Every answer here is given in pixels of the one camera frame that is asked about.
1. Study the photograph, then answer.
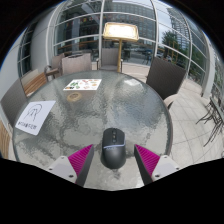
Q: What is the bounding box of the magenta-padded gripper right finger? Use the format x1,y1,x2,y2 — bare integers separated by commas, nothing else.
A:
133,143,181,187

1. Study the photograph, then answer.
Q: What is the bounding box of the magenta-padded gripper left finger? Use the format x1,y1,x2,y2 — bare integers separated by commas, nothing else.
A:
45,143,96,188

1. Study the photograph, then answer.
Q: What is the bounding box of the black computer mouse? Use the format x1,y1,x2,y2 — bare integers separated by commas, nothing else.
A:
100,127,128,169

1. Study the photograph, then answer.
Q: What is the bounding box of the white printed mouse pad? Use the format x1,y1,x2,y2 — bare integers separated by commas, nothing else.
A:
14,100,57,136

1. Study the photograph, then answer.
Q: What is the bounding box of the tan tape roll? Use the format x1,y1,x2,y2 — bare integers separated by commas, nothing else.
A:
66,92,83,103

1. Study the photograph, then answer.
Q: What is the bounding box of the wooden slatted bench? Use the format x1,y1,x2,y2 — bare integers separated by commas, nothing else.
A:
21,69,48,98
0,119,13,160

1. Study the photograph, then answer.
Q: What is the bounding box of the colourful picture menu sheet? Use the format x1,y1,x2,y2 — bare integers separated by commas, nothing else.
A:
63,78,103,91

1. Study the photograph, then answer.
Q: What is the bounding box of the dark metal folding table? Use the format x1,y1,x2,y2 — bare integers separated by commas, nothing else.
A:
195,95,224,148

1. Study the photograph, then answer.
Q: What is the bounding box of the grey wicker chair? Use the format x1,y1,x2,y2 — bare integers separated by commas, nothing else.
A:
96,47,124,73
0,78,28,128
44,53,66,82
145,57,188,110
61,53,93,75

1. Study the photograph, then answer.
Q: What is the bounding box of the gold menu display stand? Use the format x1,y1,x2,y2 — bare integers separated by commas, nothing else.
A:
102,22,140,73

